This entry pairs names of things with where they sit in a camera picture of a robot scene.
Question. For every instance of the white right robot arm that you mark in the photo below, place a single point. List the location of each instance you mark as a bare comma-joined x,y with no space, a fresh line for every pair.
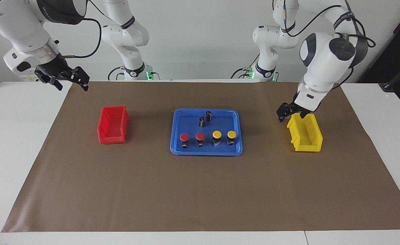
22,27

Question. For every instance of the white power outlet box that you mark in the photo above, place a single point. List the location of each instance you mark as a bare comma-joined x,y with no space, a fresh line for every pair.
26,78

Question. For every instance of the red plastic bin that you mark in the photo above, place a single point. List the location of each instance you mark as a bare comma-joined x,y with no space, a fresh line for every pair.
111,139

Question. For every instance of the brown paper table mat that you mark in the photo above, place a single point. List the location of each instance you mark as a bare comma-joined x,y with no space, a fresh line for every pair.
200,190

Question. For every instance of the blue plastic tray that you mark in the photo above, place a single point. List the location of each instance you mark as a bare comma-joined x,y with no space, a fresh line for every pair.
223,122

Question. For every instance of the red push button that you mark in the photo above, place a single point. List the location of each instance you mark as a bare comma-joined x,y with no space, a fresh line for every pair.
200,136
184,136

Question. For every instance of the green lit base module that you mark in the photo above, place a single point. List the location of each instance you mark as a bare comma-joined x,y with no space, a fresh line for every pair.
251,73

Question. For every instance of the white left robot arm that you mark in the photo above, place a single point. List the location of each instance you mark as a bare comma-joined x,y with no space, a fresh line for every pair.
322,68

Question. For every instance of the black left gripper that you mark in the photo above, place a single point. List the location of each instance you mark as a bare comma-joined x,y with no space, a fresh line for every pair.
295,108

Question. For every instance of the black cylindrical capacitor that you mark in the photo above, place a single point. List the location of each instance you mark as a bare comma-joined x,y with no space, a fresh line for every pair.
202,121
208,115

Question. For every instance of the yellow push button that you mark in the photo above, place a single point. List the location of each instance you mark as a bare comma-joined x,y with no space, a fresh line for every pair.
231,134
217,134

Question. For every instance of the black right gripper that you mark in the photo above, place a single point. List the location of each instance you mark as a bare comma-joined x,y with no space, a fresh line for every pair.
53,64

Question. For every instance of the black tripod leg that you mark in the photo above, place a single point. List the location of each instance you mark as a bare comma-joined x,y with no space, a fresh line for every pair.
388,85

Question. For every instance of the yellow plastic bin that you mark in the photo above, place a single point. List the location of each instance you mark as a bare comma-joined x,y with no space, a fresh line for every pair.
308,148

